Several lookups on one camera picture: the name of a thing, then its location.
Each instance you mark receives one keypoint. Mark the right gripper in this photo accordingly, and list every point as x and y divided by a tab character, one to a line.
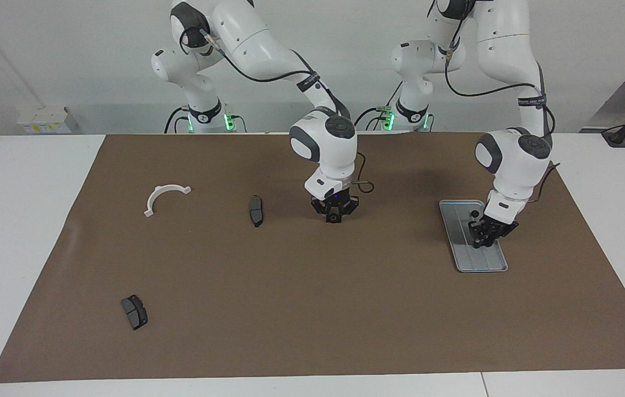
335	199

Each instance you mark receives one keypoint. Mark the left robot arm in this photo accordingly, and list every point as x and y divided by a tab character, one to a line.
511	49

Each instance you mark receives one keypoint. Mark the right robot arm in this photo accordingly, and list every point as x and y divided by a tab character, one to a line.
268	44

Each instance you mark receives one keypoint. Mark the grey metal tray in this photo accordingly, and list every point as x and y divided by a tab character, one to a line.
469	251

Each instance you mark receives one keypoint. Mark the black brake pad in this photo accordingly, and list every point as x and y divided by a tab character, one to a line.
135	312
256	212

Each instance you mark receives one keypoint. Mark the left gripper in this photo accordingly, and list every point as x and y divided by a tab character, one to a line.
502	226

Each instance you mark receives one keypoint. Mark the white wall box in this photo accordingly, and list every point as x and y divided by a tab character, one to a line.
45	120

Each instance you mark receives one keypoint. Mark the white curved plastic bracket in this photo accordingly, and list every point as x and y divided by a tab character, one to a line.
159	194

